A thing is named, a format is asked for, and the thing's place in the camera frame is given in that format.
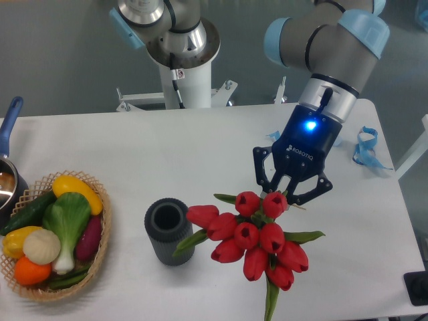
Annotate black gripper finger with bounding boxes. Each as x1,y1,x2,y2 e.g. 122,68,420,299
287,172,333,205
253,146,283,197

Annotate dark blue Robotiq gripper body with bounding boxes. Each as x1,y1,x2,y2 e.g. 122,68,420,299
271,105,342,189

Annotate red tulip bouquet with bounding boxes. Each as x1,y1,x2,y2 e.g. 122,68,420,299
173,191,324,320

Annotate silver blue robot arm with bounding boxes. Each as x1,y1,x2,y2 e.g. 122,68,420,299
110,1,390,205

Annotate dark grey ribbed vase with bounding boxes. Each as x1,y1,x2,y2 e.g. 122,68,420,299
144,198,195,266

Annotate small blue tape scrap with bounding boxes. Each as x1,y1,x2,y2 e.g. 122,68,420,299
266,130,280,142

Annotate blue ribbon strip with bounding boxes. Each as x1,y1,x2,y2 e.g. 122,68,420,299
352,126,393,170

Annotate black device at edge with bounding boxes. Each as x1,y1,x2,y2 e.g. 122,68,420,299
403,271,427,306

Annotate purple sweet potato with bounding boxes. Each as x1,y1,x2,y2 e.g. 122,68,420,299
75,215,102,261

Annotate green bok choy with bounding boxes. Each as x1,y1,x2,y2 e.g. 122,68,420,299
42,192,91,276

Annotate green cucumber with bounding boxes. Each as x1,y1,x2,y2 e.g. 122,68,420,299
1,191,57,236

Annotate white steamed bun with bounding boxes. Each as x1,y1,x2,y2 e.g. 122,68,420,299
23,229,61,265

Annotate green bean pods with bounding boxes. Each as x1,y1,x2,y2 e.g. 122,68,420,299
47,265,90,290

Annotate woven bamboo basket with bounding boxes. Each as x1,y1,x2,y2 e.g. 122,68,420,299
1,171,112,302

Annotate orange fruit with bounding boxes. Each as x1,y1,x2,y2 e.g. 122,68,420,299
14,256,51,286

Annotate yellow bell pepper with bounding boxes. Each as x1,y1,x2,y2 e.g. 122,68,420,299
2,226,42,259

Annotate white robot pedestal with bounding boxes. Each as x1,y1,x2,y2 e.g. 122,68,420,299
116,53,238,112

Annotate white frame at right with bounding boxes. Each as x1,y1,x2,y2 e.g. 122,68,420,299
395,115,427,179

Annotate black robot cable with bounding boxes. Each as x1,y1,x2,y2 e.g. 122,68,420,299
168,52,186,110

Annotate blue handled saucepan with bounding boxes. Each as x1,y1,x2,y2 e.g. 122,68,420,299
1,96,28,228

